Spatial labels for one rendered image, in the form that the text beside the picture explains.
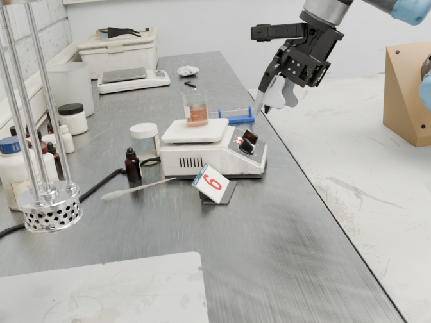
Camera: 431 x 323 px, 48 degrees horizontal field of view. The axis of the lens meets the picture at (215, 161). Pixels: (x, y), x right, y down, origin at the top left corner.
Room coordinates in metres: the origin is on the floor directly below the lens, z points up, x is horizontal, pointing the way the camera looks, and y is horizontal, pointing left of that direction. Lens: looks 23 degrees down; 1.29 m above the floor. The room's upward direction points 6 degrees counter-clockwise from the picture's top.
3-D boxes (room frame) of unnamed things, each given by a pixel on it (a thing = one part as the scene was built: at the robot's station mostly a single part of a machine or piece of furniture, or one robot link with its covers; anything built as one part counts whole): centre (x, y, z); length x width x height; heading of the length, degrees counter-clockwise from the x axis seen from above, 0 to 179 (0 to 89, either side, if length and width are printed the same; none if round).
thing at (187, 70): (1.83, 0.07, 0.92); 0.08 x 0.08 x 0.04; 9
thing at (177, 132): (0.92, 0.03, 0.98); 0.12 x 0.12 x 0.01; 78
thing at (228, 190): (0.80, 0.00, 0.92); 0.09 x 0.06 x 0.04; 164
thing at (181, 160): (0.92, 0.01, 0.94); 0.22 x 0.13 x 0.08; 78
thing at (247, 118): (1.21, -0.06, 0.92); 0.10 x 0.03 x 0.04; 90
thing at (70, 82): (1.44, 0.41, 0.97); 0.18 x 0.13 x 0.15; 11
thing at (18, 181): (0.84, 0.37, 0.96); 0.07 x 0.07 x 0.13
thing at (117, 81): (1.77, 0.27, 0.92); 0.26 x 0.19 x 0.05; 99
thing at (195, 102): (0.94, 0.03, 1.02); 0.06 x 0.05 x 0.08; 160
